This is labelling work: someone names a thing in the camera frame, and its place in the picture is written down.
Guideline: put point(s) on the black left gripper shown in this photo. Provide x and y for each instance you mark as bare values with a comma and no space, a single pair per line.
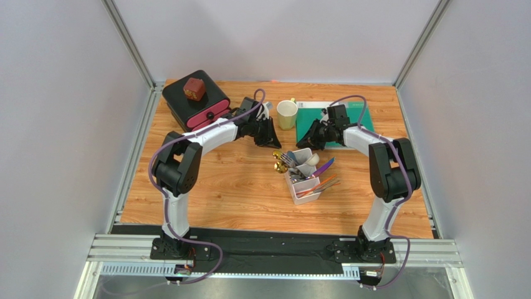
274,141

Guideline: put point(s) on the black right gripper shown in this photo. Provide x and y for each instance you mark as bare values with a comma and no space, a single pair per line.
321,132

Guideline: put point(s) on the blue grey plastic spoon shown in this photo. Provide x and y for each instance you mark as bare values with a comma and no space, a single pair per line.
291,155

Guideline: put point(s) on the iridescent purple knife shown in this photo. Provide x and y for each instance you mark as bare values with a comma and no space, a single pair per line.
321,169

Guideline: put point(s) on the white compartment organizer box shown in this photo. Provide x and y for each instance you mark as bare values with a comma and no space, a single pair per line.
298,188

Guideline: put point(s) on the white handled ladle spoon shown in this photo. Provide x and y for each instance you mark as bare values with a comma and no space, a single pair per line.
313,160

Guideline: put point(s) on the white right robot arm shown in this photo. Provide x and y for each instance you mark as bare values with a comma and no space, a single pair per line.
394,173

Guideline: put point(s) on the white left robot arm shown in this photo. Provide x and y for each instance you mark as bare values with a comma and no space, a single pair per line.
175,170

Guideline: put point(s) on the green notebook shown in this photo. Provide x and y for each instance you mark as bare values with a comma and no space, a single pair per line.
309,111

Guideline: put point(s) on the pale yellow mug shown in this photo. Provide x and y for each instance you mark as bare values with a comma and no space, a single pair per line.
287,113

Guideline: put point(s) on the black pink drawer box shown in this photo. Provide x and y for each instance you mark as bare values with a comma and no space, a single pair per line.
192,115

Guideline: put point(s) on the red brown cube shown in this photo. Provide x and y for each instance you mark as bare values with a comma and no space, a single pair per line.
194,89

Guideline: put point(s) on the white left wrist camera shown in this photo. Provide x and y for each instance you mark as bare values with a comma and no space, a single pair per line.
264,111

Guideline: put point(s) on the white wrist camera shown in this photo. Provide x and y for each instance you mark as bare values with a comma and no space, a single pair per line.
325,116
264,111

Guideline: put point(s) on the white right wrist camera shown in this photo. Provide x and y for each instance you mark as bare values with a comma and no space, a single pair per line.
325,116

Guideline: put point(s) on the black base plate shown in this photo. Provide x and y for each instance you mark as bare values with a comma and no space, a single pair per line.
254,252

